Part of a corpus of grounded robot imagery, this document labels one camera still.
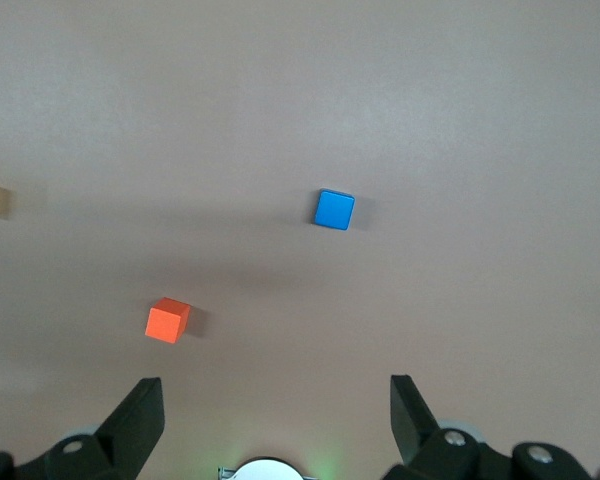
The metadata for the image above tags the orange cube block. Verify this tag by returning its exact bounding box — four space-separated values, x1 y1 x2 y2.
145 297 192 344

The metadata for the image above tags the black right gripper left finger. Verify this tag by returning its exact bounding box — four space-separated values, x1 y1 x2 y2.
17 377 166 480

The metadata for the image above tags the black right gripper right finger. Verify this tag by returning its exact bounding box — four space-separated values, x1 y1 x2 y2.
382 374 514 480

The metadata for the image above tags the blue cube block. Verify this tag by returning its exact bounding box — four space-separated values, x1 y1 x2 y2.
312 188 356 232

